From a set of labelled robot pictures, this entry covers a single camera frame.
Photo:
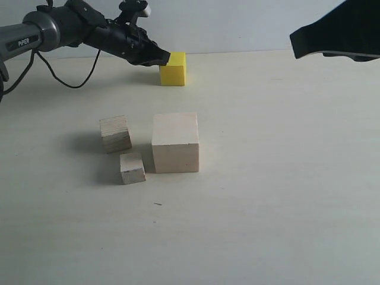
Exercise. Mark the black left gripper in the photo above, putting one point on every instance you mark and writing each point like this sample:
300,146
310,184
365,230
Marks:
130,44

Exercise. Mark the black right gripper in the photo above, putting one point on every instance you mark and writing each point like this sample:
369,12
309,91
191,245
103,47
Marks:
351,30

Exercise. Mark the yellow cube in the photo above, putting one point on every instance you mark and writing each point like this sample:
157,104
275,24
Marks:
175,71

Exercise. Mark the large pale wooden cube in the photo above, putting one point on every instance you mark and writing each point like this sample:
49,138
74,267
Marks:
175,143

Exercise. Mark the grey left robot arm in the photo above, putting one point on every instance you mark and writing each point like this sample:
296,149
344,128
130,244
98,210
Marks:
76,22

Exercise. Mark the medium layered plywood cube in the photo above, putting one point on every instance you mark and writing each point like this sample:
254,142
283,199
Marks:
115,134

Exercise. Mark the small pale wooden cube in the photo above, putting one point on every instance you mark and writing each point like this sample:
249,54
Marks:
132,168

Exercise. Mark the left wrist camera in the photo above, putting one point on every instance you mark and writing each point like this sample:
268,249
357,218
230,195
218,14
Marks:
131,10

